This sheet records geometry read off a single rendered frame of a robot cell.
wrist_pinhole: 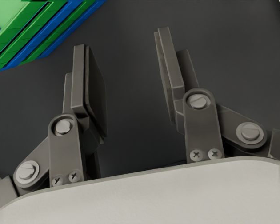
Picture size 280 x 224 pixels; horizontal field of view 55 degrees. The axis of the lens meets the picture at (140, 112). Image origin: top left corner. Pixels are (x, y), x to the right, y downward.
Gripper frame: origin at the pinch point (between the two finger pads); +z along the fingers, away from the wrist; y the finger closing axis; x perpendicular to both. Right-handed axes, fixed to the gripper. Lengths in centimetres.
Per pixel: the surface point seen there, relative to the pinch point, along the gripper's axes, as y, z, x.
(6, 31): -25.3, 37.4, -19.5
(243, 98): 27, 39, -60
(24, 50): -31, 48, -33
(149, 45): 2, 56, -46
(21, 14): -20.9, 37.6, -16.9
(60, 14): -18, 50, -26
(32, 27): -23, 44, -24
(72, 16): -17, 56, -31
